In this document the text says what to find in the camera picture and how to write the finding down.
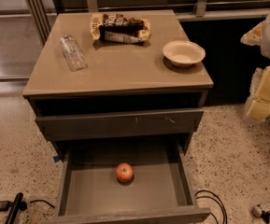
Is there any brown chip bag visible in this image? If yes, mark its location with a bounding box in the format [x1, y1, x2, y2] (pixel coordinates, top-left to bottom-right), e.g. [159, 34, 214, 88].
[91, 13, 150, 44]

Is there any black stick tool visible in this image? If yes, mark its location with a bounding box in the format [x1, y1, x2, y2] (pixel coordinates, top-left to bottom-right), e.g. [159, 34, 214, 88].
[5, 192, 27, 224]

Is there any red apple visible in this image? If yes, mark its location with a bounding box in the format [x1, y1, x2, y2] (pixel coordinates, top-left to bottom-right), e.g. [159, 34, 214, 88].
[116, 162, 134, 183]

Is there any black power adapter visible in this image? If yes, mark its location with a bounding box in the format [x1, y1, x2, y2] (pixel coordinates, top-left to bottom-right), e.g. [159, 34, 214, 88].
[0, 201, 12, 212]

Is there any black floor cable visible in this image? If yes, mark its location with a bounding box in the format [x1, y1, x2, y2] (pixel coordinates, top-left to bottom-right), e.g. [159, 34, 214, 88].
[194, 189, 229, 224]

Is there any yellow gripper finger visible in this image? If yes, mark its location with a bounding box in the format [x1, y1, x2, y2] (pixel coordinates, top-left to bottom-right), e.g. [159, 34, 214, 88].
[246, 65, 270, 120]
[240, 22, 263, 46]

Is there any open middle drawer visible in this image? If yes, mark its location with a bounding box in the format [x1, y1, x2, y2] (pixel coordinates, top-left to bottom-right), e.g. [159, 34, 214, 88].
[47, 136, 210, 224]

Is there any white power strip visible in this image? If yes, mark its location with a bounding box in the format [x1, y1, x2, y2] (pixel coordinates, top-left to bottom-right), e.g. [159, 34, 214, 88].
[252, 201, 270, 217]

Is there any blue tape piece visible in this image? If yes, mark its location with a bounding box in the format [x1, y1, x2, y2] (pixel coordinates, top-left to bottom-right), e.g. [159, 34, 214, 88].
[53, 156, 60, 162]

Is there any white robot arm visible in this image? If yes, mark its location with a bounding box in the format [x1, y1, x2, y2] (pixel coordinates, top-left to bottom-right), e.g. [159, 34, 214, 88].
[240, 14, 270, 121]

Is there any grey drawer cabinet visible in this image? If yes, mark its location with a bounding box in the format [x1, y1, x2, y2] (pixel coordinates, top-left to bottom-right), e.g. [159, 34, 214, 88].
[22, 9, 214, 224]

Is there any closed top drawer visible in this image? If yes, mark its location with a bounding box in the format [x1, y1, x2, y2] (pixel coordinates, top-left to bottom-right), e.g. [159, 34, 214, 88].
[36, 109, 203, 141]

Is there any white bowl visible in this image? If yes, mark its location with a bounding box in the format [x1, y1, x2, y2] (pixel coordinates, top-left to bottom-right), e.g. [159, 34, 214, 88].
[163, 40, 206, 67]

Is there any clear plastic water bottle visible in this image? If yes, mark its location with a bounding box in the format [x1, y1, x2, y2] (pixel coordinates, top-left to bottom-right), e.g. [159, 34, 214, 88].
[60, 35, 88, 72]

